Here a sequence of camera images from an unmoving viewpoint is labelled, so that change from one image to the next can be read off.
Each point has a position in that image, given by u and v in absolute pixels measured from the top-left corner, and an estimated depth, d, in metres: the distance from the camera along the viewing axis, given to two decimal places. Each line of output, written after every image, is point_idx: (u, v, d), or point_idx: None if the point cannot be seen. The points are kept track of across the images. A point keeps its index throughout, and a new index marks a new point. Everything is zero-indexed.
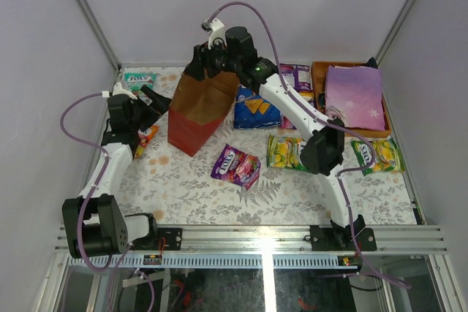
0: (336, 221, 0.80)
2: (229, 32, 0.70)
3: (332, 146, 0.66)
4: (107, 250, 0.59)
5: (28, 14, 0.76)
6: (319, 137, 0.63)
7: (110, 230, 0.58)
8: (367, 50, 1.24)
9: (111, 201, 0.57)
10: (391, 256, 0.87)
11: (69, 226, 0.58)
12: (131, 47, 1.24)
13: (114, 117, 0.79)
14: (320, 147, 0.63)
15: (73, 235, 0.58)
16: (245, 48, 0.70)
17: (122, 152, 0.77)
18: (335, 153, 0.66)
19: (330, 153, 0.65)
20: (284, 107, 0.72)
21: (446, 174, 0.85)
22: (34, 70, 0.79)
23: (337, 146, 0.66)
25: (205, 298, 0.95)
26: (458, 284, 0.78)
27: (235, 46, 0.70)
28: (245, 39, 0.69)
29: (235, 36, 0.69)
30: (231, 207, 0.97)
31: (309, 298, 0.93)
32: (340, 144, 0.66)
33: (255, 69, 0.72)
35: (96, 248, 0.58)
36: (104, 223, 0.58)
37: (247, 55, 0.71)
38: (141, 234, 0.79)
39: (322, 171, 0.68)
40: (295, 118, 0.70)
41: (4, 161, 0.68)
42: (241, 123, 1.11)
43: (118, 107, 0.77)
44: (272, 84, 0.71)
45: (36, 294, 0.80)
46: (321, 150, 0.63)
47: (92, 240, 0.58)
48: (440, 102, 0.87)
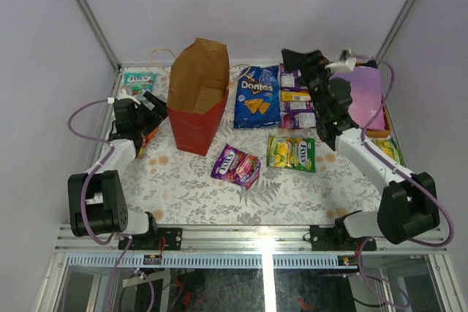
0: (348, 227, 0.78)
2: (334, 86, 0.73)
3: (420, 212, 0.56)
4: (109, 228, 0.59)
5: (28, 14, 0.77)
6: (401, 191, 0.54)
7: (113, 204, 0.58)
8: (367, 50, 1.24)
9: (115, 175, 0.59)
10: (392, 256, 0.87)
11: (73, 200, 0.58)
12: (131, 47, 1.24)
13: (119, 118, 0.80)
14: (401, 201, 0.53)
15: (75, 208, 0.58)
16: (339, 109, 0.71)
17: (126, 146, 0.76)
18: (424, 220, 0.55)
19: (415, 219, 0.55)
20: (361, 161, 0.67)
21: (445, 174, 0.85)
22: (34, 70, 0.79)
23: (425, 212, 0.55)
25: (205, 298, 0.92)
26: (458, 283, 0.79)
27: (329, 99, 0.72)
28: (344, 101, 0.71)
29: (336, 95, 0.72)
30: (231, 207, 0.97)
31: (309, 298, 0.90)
32: (431, 210, 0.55)
33: (333, 122, 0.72)
35: (98, 226, 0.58)
36: (107, 196, 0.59)
37: (338, 115, 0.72)
38: (140, 231, 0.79)
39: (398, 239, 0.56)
40: (371, 168, 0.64)
41: (6, 163, 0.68)
42: (241, 123, 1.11)
43: (123, 110, 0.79)
44: (348, 135, 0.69)
45: (36, 294, 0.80)
46: (403, 207, 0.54)
47: (94, 215, 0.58)
48: (440, 101, 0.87)
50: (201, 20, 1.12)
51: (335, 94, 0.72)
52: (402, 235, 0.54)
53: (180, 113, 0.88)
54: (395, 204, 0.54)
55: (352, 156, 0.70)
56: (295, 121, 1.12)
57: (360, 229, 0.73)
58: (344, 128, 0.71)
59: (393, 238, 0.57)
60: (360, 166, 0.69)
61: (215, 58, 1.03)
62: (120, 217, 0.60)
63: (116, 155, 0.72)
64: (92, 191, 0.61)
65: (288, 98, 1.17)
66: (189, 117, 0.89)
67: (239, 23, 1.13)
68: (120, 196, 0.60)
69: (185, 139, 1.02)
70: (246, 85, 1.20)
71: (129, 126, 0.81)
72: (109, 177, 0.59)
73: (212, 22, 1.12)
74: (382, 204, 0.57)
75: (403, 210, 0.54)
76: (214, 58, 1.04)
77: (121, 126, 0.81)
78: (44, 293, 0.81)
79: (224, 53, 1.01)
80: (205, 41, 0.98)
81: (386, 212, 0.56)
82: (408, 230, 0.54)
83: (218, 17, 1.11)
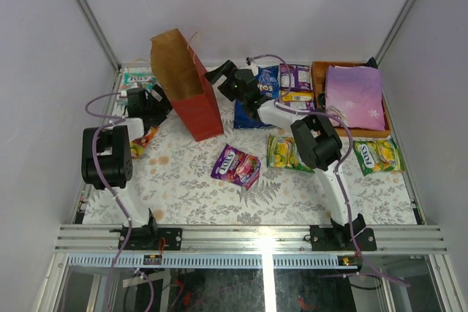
0: (336, 221, 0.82)
2: (238, 73, 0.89)
3: (325, 139, 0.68)
4: (117, 177, 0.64)
5: (27, 13, 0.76)
6: (302, 126, 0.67)
7: (121, 154, 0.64)
8: (367, 50, 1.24)
9: (123, 128, 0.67)
10: (393, 256, 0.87)
11: (85, 148, 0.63)
12: (131, 47, 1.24)
13: (131, 103, 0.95)
14: (303, 131, 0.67)
15: (87, 154, 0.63)
16: (250, 88, 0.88)
17: (136, 121, 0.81)
18: (330, 144, 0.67)
19: (322, 142, 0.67)
20: (279, 120, 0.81)
21: (446, 174, 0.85)
22: (34, 70, 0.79)
23: (329, 135, 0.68)
25: (205, 298, 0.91)
26: (458, 284, 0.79)
27: (241, 85, 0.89)
28: (250, 80, 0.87)
29: (242, 80, 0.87)
30: (231, 207, 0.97)
31: (309, 298, 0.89)
32: (332, 134, 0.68)
33: (254, 102, 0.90)
35: (107, 174, 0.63)
36: (117, 146, 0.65)
37: (251, 92, 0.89)
38: (138, 222, 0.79)
39: (320, 165, 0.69)
40: (284, 121, 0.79)
41: (6, 163, 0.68)
42: (241, 123, 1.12)
43: (135, 96, 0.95)
44: (266, 104, 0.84)
45: (36, 294, 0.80)
46: (308, 134, 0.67)
47: (104, 162, 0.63)
48: (439, 101, 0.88)
50: (201, 20, 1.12)
51: (242, 80, 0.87)
52: (315, 157, 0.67)
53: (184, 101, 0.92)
54: (299, 135, 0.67)
55: (273, 120, 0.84)
56: None
57: (337, 207, 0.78)
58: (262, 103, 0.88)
59: (313, 164, 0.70)
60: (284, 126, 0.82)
61: (174, 47, 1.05)
62: (126, 167, 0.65)
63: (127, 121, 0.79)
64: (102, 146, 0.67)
65: (288, 98, 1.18)
66: (193, 101, 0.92)
67: (239, 23, 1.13)
68: (126, 149, 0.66)
69: (199, 126, 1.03)
70: None
71: (138, 111, 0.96)
72: (119, 131, 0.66)
73: (211, 22, 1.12)
74: (297, 142, 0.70)
75: (308, 137, 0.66)
76: (173, 48, 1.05)
77: (132, 109, 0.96)
78: (44, 293, 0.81)
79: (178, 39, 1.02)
80: (159, 37, 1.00)
81: (300, 145, 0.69)
82: (319, 153, 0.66)
83: (218, 17, 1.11)
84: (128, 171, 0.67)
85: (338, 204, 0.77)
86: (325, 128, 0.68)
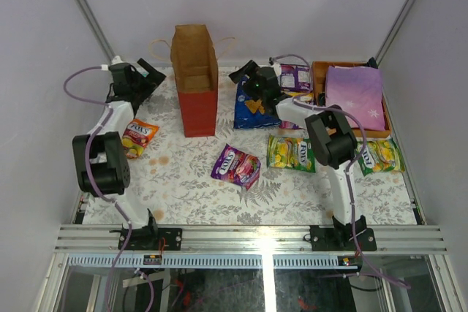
0: (337, 216, 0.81)
2: (261, 70, 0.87)
3: (341, 137, 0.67)
4: (115, 184, 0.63)
5: (26, 13, 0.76)
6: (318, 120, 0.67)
7: (118, 162, 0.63)
8: (367, 50, 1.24)
9: (116, 136, 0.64)
10: (393, 256, 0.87)
11: (78, 161, 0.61)
12: (131, 47, 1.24)
13: (117, 80, 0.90)
14: (318, 127, 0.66)
15: (81, 166, 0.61)
16: (270, 85, 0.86)
17: (123, 108, 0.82)
18: (345, 142, 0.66)
19: (336, 141, 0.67)
20: (297, 116, 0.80)
21: (446, 174, 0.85)
22: (33, 69, 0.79)
23: (344, 134, 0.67)
25: (205, 299, 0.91)
26: (458, 284, 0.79)
27: (262, 81, 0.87)
28: (271, 77, 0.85)
29: (263, 75, 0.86)
30: (231, 207, 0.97)
31: (309, 298, 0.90)
32: (347, 132, 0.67)
33: (273, 99, 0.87)
35: (104, 181, 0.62)
36: (111, 154, 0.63)
37: (271, 89, 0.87)
38: (139, 224, 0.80)
39: (332, 164, 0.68)
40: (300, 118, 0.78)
41: (6, 163, 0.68)
42: (241, 123, 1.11)
43: (120, 71, 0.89)
44: (284, 101, 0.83)
45: (36, 294, 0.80)
46: (322, 131, 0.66)
47: (100, 172, 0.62)
48: (439, 101, 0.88)
50: (201, 20, 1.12)
51: (263, 74, 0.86)
52: (328, 156, 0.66)
53: (192, 96, 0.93)
54: (313, 129, 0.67)
55: (290, 116, 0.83)
56: None
57: (341, 209, 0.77)
58: (281, 99, 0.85)
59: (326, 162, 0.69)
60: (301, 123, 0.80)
61: (194, 42, 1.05)
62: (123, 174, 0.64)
63: (115, 117, 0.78)
64: (96, 151, 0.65)
65: None
66: (199, 96, 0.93)
67: (239, 23, 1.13)
68: (121, 156, 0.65)
69: (194, 123, 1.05)
70: None
71: (126, 89, 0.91)
72: (111, 138, 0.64)
73: (211, 21, 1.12)
74: (311, 138, 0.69)
75: (322, 133, 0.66)
76: (192, 42, 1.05)
77: (119, 87, 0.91)
78: (44, 293, 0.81)
79: (201, 34, 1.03)
80: (183, 28, 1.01)
81: (314, 141, 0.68)
82: (332, 150, 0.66)
83: (218, 17, 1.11)
84: (126, 177, 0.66)
85: (343, 206, 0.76)
86: (341, 125, 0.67)
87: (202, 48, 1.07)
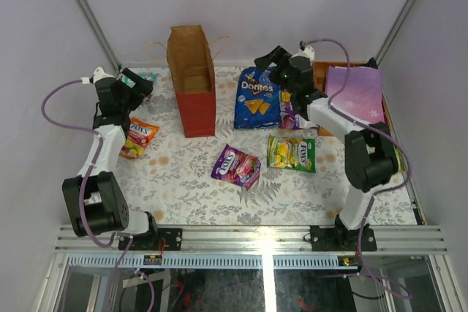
0: (344, 221, 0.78)
2: (294, 60, 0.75)
3: (384, 158, 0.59)
4: (112, 227, 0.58)
5: (26, 13, 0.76)
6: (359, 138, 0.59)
7: (115, 204, 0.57)
8: (367, 50, 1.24)
9: (111, 176, 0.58)
10: (393, 256, 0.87)
11: (72, 207, 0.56)
12: (131, 47, 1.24)
13: (103, 99, 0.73)
14: (358, 146, 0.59)
15: (75, 213, 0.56)
16: (304, 79, 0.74)
17: (115, 134, 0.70)
18: (387, 166, 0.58)
19: (376, 163, 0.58)
20: (331, 123, 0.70)
21: (446, 175, 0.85)
22: (33, 69, 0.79)
23: (388, 157, 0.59)
25: (205, 299, 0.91)
26: (458, 284, 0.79)
27: (295, 73, 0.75)
28: (306, 69, 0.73)
29: (297, 67, 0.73)
30: (231, 207, 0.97)
31: (309, 298, 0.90)
32: (390, 155, 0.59)
33: (305, 95, 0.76)
35: (100, 225, 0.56)
36: (106, 196, 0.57)
37: (303, 84, 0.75)
38: (140, 232, 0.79)
39: (364, 187, 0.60)
40: (336, 126, 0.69)
41: (6, 162, 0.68)
42: (241, 123, 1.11)
43: (107, 90, 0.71)
44: (317, 102, 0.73)
45: (37, 294, 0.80)
46: (361, 150, 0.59)
47: (96, 215, 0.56)
48: (440, 101, 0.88)
50: (201, 20, 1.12)
51: (297, 66, 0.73)
52: (365, 177, 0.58)
53: (190, 96, 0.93)
54: (353, 147, 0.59)
55: (322, 121, 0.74)
56: (295, 121, 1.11)
57: (351, 215, 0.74)
58: (315, 98, 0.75)
59: (358, 185, 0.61)
60: (333, 131, 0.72)
61: (191, 42, 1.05)
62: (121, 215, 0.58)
63: (107, 147, 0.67)
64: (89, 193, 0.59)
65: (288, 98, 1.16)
66: (198, 96, 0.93)
67: (240, 23, 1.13)
68: (118, 196, 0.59)
69: (193, 123, 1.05)
70: (246, 85, 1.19)
71: (115, 108, 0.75)
72: (105, 179, 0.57)
73: (212, 22, 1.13)
74: (347, 156, 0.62)
75: (360, 152, 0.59)
76: (190, 42, 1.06)
77: (107, 107, 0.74)
78: (44, 293, 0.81)
79: (197, 35, 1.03)
80: (180, 28, 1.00)
81: (352, 159, 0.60)
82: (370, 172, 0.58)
83: (218, 18, 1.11)
84: (123, 218, 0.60)
85: (354, 216, 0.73)
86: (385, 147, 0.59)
87: (200, 48, 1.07)
